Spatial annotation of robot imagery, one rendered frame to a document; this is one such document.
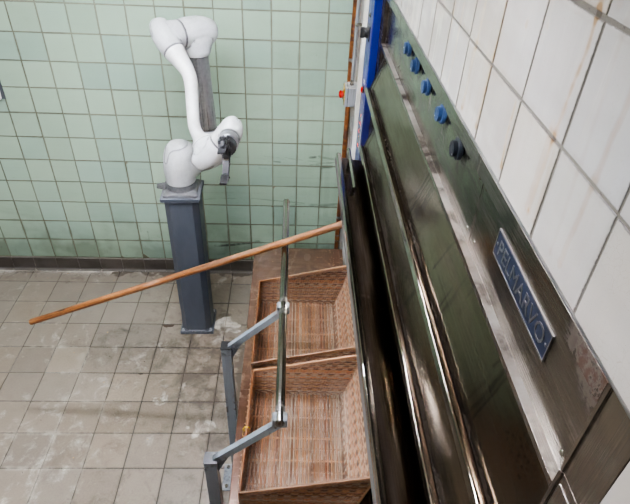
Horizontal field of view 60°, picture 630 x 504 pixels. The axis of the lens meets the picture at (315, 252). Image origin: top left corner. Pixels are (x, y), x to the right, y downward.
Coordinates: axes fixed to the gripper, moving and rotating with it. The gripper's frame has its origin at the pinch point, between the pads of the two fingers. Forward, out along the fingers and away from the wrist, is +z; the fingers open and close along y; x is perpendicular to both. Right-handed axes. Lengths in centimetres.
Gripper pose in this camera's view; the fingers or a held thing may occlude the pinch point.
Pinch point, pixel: (222, 167)
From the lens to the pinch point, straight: 220.9
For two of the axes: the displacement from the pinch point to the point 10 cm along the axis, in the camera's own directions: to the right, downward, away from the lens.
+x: -10.0, -0.2, -0.4
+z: 0.2, 6.1, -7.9
